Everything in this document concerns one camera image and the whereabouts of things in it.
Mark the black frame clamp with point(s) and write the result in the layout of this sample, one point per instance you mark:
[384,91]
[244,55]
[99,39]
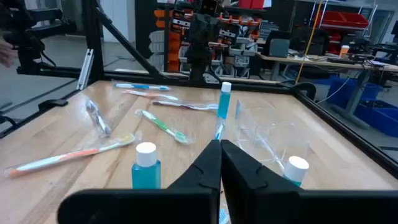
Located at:
[53,104]
[306,90]
[6,121]

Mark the black equipment on stand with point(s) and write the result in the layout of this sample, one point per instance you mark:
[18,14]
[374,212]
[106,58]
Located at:
[28,37]

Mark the silver aluminium bar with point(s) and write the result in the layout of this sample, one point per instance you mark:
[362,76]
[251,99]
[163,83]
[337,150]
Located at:
[85,68]

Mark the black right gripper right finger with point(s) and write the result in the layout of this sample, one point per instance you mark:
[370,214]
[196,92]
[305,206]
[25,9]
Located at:
[264,202]

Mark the green toothbrush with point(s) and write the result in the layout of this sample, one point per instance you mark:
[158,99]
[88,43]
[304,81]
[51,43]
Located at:
[163,126]

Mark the red box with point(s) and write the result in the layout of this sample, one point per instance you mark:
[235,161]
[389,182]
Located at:
[250,3]

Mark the orange cup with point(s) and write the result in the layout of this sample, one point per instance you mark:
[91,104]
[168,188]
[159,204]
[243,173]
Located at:
[343,49]

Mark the person's hand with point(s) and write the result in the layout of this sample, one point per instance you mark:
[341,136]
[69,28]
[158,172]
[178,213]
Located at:
[4,53]

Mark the black shelf with orange bins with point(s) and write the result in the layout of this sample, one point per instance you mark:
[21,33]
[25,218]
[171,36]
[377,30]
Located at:
[174,46]

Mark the grey square box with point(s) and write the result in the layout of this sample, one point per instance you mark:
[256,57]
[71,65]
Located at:
[279,47]

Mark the teal mouthwash bottle white cap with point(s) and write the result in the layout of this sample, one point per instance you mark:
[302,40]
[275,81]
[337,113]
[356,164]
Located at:
[295,169]
[224,102]
[146,174]

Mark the black aluminium table frame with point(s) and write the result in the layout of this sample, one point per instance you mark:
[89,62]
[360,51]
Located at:
[93,37]

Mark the orange toothbrush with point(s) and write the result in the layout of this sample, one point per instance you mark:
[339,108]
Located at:
[149,94]
[68,155]

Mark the clear plastic bag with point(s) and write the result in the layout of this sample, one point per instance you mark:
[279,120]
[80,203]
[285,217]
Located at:
[267,133]

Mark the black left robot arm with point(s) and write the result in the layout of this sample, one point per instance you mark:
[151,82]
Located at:
[202,40]

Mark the wooden office desk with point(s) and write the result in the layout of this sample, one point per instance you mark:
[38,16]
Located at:
[311,60]

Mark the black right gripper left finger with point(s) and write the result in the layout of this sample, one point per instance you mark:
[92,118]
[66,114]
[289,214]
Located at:
[186,202]

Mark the blue storage bin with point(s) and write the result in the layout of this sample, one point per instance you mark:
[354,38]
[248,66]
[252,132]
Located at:
[351,90]
[385,119]

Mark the blue toothbrush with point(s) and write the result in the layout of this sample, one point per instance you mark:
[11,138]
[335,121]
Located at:
[219,130]
[140,86]
[224,217]

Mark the purple toothbrush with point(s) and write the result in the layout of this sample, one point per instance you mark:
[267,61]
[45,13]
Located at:
[186,105]
[98,118]

